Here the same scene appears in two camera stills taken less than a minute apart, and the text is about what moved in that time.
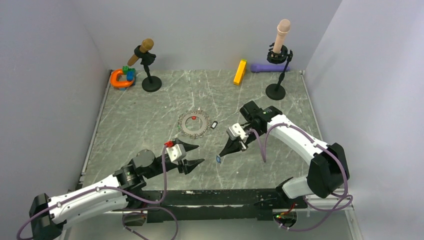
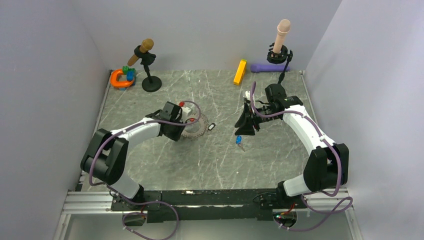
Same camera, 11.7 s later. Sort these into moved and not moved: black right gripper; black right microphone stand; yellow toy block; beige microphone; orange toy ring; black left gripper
Moved: black right gripper; black left gripper
Not moved: yellow toy block; beige microphone; black right microphone stand; orange toy ring
